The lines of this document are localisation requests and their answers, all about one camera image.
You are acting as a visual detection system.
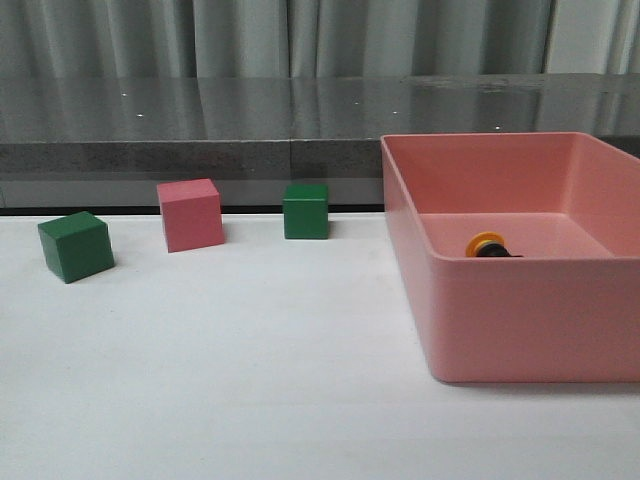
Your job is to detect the yellow push button switch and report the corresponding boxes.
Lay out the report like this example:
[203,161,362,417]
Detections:
[465,231,522,258]

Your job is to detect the right green wooden cube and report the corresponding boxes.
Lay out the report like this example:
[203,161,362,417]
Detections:
[282,184,329,240]

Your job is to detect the green wooden cube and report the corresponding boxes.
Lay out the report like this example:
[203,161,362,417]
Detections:
[282,184,329,240]
[37,211,115,284]

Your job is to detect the pink wooden cube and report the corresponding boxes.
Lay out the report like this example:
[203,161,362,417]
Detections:
[156,178,225,253]

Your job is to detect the grey glossy back table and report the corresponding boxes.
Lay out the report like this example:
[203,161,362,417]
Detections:
[1,74,639,213]

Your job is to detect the left green wooden cube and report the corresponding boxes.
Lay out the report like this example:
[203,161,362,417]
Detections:
[37,211,115,284]

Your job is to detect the pink plastic bin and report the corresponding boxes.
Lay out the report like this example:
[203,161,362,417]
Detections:
[381,132,639,383]

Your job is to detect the grey curtain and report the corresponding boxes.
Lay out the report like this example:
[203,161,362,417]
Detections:
[1,1,639,78]

